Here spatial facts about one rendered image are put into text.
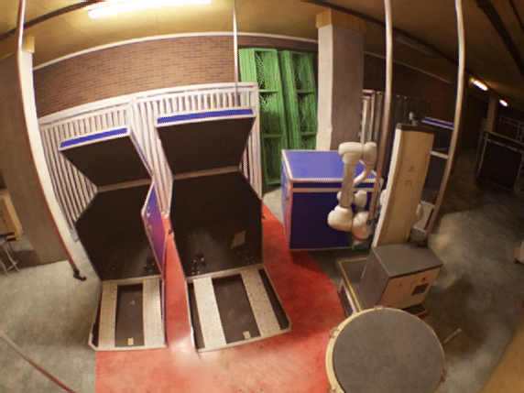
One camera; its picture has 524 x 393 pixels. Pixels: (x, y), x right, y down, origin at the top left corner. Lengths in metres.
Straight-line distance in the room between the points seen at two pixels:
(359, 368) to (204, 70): 4.96
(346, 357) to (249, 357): 1.05
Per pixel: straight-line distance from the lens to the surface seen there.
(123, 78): 5.00
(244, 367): 2.10
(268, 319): 2.27
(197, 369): 2.15
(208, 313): 2.31
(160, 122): 2.01
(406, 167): 1.83
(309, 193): 2.42
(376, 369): 1.32
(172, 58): 4.94
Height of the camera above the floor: 1.94
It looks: 26 degrees down
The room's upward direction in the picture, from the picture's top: 1 degrees counter-clockwise
